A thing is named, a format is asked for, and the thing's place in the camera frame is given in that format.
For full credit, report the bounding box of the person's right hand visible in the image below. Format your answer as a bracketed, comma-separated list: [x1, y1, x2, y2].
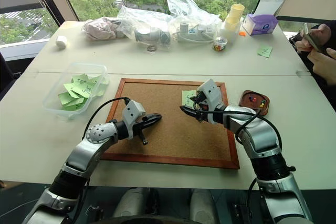
[295, 23, 333, 52]

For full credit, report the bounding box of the clear plastic bag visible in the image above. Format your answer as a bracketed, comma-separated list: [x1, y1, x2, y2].
[117, 5, 176, 49]
[166, 0, 223, 44]

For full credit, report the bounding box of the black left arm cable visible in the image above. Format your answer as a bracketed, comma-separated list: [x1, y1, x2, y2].
[82, 97, 131, 141]

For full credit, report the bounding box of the brown wooden tray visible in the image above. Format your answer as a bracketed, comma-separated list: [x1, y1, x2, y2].
[238, 90, 271, 117]

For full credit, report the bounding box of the purple tissue box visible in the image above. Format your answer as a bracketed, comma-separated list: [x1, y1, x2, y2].
[241, 13, 279, 37]

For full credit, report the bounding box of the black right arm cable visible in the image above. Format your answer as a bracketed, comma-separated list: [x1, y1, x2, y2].
[193, 108, 284, 154]

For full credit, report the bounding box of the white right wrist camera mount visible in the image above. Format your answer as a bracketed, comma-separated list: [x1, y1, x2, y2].
[196, 78, 227, 111]

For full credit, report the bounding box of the green sticky note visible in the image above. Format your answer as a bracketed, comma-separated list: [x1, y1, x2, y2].
[62, 100, 89, 111]
[58, 92, 77, 105]
[63, 82, 81, 94]
[182, 89, 198, 107]
[90, 76, 109, 86]
[78, 81, 99, 99]
[256, 45, 273, 59]
[71, 73, 89, 85]

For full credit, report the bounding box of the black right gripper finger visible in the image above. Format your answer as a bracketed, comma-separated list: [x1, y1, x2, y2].
[184, 111, 204, 123]
[179, 105, 198, 116]

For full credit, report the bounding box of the wood-framed cork board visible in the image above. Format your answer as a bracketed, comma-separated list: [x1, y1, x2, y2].
[100, 78, 240, 170]

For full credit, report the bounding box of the grey robot leg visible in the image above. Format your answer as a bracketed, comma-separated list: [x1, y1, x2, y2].
[188, 188, 219, 224]
[112, 187, 159, 219]

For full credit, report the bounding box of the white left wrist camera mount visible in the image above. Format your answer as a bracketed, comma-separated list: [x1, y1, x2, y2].
[121, 100, 146, 140]

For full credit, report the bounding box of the white tape roll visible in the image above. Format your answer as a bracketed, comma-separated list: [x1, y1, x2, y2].
[55, 35, 69, 50]

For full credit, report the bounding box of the cream paper cup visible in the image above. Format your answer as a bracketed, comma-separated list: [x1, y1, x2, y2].
[229, 3, 246, 23]
[223, 15, 241, 31]

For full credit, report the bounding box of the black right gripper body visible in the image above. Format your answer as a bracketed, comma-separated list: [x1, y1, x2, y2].
[192, 91, 214, 124]

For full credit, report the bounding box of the clear plastic box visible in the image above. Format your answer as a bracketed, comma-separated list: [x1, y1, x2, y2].
[43, 62, 109, 120]

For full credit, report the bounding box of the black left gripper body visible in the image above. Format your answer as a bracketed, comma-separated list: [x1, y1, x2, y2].
[132, 119, 149, 146]

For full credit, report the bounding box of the pink plastic bag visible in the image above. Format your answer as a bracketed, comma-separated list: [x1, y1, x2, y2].
[81, 16, 121, 41]

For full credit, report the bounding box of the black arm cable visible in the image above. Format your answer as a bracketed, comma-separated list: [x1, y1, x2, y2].
[193, 108, 284, 154]
[82, 97, 131, 141]

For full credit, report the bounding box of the white plastic container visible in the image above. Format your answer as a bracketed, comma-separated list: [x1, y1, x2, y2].
[219, 22, 241, 44]

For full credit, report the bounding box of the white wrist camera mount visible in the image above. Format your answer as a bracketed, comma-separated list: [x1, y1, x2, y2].
[196, 78, 227, 111]
[121, 100, 146, 140]

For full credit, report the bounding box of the white power strip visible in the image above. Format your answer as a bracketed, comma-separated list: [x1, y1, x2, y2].
[176, 22, 216, 43]

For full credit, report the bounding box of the grey cylindrical device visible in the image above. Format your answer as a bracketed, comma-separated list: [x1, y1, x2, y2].
[134, 28, 171, 45]

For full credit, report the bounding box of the person's left hand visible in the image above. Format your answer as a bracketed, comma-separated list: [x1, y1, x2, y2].
[307, 47, 336, 78]

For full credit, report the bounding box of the grey phone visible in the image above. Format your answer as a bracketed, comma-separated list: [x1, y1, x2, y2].
[302, 23, 327, 54]

